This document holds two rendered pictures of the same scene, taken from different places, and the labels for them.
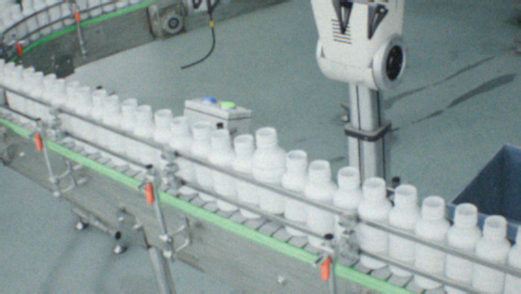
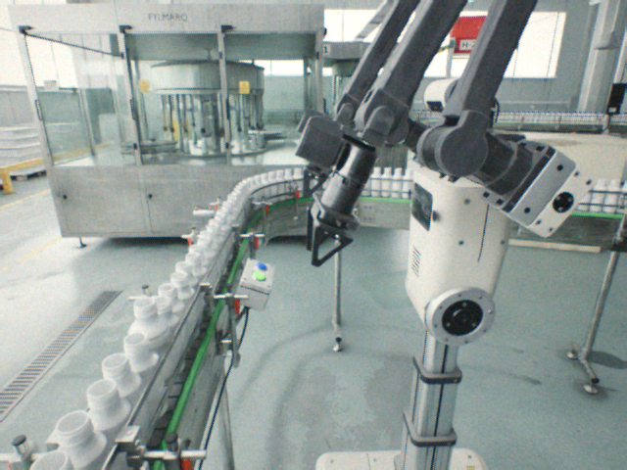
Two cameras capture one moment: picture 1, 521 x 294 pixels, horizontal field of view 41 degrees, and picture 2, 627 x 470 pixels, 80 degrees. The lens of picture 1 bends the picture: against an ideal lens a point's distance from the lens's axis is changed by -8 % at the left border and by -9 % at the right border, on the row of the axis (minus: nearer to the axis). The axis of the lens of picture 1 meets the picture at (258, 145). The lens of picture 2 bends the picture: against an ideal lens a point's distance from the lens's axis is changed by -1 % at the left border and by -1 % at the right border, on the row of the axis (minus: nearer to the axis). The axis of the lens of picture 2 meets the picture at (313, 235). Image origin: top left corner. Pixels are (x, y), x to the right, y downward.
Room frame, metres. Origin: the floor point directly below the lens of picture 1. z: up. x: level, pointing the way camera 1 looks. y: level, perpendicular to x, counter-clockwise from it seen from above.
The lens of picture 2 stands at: (0.98, -0.65, 1.54)
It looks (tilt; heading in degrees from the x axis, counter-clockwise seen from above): 20 degrees down; 43
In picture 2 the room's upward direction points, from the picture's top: straight up
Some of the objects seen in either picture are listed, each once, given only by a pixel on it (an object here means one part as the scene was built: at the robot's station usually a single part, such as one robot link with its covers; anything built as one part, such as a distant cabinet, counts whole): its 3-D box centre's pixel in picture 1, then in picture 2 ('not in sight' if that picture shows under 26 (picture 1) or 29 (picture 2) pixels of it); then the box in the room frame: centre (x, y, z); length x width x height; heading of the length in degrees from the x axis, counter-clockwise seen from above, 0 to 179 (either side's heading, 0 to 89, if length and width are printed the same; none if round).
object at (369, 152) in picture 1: (370, 184); (429, 420); (1.84, -0.31, 0.66); 0.11 x 0.11 x 0.40; 45
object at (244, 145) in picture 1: (249, 176); (166, 336); (1.26, 0.02, 1.08); 0.06 x 0.06 x 0.17
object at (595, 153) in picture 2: not in sight; (548, 189); (5.83, 0.26, 0.59); 1.10 x 0.62 x 1.18; 117
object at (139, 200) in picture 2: not in sight; (211, 128); (3.86, 3.87, 1.18); 2.88 x 2.73 x 2.35; 135
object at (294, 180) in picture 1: (299, 193); (143, 377); (1.17, -0.06, 1.08); 0.06 x 0.06 x 0.17
